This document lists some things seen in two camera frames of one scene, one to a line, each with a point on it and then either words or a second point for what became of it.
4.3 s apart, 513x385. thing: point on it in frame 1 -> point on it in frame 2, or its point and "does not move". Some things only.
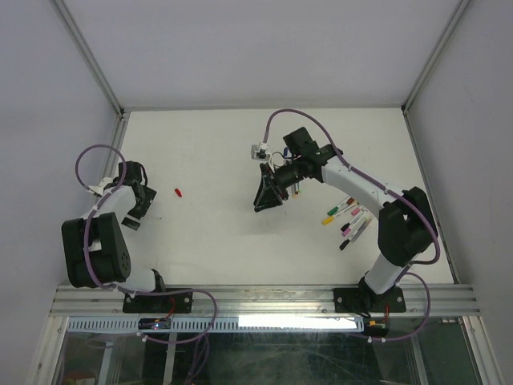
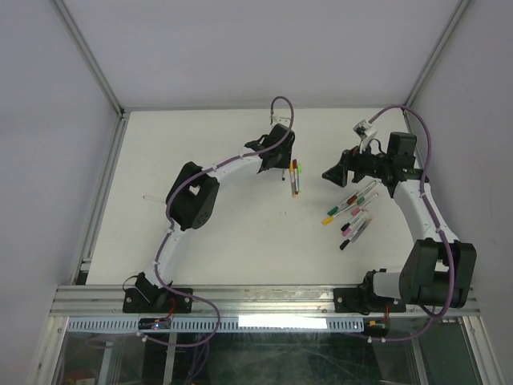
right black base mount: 365,299 does not move
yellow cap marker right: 328,220 does not move
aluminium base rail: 107,301 does not move
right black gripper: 269,188 -> 349,160
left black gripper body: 139,210 -> 283,156
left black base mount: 163,300 does not move
